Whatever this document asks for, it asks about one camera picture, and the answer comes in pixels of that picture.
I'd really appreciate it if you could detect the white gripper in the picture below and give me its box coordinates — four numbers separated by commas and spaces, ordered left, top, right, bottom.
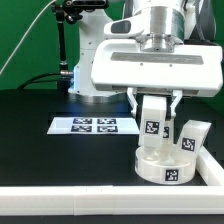
91, 39, 223, 120

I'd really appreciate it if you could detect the white fence rail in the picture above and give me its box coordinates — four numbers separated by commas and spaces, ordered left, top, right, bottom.
0, 186, 224, 216
196, 147, 224, 187

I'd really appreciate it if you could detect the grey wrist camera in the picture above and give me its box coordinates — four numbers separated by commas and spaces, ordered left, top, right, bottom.
104, 17, 149, 39

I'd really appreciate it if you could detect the white right fence rail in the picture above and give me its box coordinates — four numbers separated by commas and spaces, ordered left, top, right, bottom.
196, 147, 224, 187

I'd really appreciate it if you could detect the white cable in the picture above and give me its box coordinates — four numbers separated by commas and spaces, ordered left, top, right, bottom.
0, 0, 58, 77

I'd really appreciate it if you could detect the white fiducial marker sheet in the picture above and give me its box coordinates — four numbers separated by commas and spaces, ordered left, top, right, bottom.
47, 117, 139, 135

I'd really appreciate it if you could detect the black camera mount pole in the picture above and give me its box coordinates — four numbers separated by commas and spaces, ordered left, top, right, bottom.
52, 0, 111, 97

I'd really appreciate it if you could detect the black cable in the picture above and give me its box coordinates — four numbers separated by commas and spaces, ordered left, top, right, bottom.
17, 72, 73, 90

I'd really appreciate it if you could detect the white front fence rail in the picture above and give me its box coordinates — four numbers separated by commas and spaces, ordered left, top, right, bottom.
0, 186, 224, 216

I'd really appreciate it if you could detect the white round stool seat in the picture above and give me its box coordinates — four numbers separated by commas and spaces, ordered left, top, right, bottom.
135, 145, 197, 185

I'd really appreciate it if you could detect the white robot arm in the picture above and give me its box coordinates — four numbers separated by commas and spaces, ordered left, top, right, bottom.
74, 0, 223, 97

